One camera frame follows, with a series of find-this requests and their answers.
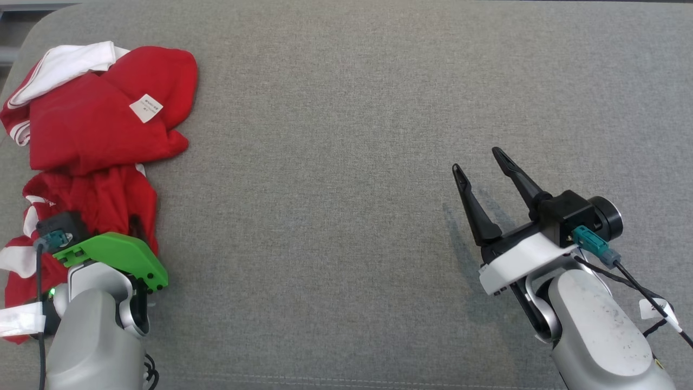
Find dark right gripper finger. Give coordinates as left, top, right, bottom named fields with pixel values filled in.
left=452, top=164, right=503, bottom=247
left=492, top=146, right=553, bottom=220

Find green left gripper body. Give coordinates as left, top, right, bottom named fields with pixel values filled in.
left=53, top=232, right=169, bottom=293

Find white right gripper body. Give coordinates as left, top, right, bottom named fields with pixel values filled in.
left=478, top=223, right=579, bottom=296

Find red shorts with white stripes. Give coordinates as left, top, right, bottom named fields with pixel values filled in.
left=0, top=165, right=160, bottom=345

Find red Bulls 23 jersey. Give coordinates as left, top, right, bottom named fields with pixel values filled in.
left=0, top=41, right=199, bottom=177

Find teal left cable connector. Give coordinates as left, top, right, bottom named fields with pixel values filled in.
left=42, top=230, right=74, bottom=254

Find teal cable connector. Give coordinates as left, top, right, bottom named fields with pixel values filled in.
left=42, top=230, right=74, bottom=254
left=572, top=225, right=622, bottom=269

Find teal right cable connector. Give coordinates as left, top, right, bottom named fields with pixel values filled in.
left=572, top=225, right=622, bottom=269

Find black left camera cable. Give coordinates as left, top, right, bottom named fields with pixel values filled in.
left=34, top=241, right=49, bottom=390

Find black camera cable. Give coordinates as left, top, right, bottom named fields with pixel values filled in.
left=34, top=241, right=49, bottom=390
left=574, top=255, right=693, bottom=347

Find black right camera cable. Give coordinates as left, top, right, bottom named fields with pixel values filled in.
left=574, top=255, right=693, bottom=347

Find white left cable tag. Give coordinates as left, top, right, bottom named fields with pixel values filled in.
left=0, top=302, right=47, bottom=337

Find white cable tag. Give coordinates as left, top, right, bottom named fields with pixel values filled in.
left=639, top=297, right=680, bottom=332
left=0, top=302, right=47, bottom=337

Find black left arm cable loops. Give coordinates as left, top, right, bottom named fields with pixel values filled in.
left=142, top=352, right=160, bottom=390

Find white right cable tag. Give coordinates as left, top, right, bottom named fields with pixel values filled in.
left=639, top=297, right=680, bottom=332

